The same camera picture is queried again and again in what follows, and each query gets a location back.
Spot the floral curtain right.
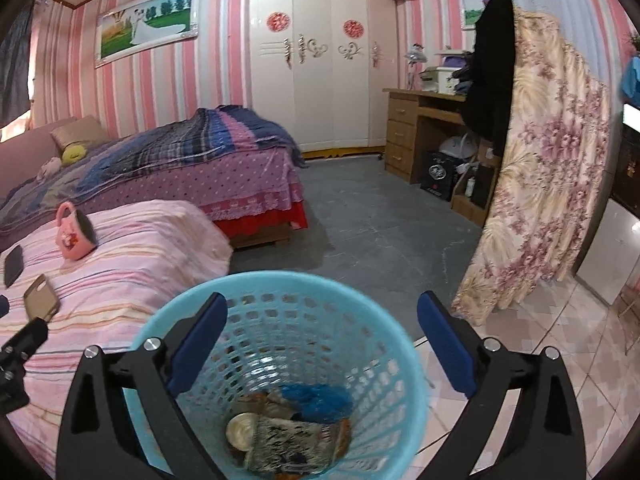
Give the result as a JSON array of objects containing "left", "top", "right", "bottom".
[{"left": 451, "top": 10, "right": 611, "bottom": 326}]

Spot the black box under desk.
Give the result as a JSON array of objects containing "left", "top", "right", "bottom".
[{"left": 420, "top": 152, "right": 463, "bottom": 202}]

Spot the wooden desk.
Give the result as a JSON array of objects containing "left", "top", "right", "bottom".
[{"left": 384, "top": 88, "right": 501, "bottom": 226}]

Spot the dark window cloth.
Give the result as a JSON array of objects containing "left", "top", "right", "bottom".
[{"left": 1, "top": 0, "right": 36, "bottom": 127}]

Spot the pink plush toy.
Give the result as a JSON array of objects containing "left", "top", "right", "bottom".
[{"left": 36, "top": 157, "right": 63, "bottom": 182}]

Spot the dark patterned snack wrapper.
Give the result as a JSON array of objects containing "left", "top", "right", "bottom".
[{"left": 244, "top": 416, "right": 350, "bottom": 476}]

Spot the yellow plush toy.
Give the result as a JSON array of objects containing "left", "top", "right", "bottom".
[{"left": 61, "top": 143, "right": 87, "bottom": 167}]

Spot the brown pillow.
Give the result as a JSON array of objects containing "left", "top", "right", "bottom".
[{"left": 51, "top": 116, "right": 111, "bottom": 152}]

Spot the black hanging coat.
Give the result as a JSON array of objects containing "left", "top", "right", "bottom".
[{"left": 461, "top": 0, "right": 515, "bottom": 157}]

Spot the brown phone case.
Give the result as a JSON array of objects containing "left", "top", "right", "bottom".
[{"left": 23, "top": 274, "right": 61, "bottom": 323}]

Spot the white wardrobe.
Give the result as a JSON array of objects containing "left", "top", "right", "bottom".
[{"left": 248, "top": 0, "right": 399, "bottom": 156}]

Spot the pink striped bed cover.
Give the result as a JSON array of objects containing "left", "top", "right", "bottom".
[{"left": 1, "top": 200, "right": 233, "bottom": 474}]

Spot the black smartphone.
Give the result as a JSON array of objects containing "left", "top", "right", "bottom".
[{"left": 3, "top": 245, "right": 24, "bottom": 288}]

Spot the blue plastic trash basket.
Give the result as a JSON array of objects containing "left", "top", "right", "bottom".
[{"left": 131, "top": 271, "right": 428, "bottom": 479}]

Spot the pink cartoon mug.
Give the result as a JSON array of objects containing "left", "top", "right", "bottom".
[{"left": 55, "top": 202, "right": 99, "bottom": 261}]

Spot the purple bed with blanket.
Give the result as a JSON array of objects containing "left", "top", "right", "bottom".
[{"left": 1, "top": 105, "right": 308, "bottom": 248}]

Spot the blue plastic bag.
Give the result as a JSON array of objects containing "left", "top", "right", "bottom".
[{"left": 279, "top": 384, "right": 354, "bottom": 424}]

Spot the framed wedding photo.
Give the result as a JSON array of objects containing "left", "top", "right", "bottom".
[{"left": 94, "top": 0, "right": 200, "bottom": 67}]

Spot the white printer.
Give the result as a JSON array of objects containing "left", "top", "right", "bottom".
[{"left": 420, "top": 50, "right": 470, "bottom": 96}]

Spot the desk lamp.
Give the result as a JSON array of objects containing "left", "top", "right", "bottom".
[{"left": 405, "top": 44, "right": 427, "bottom": 90}]

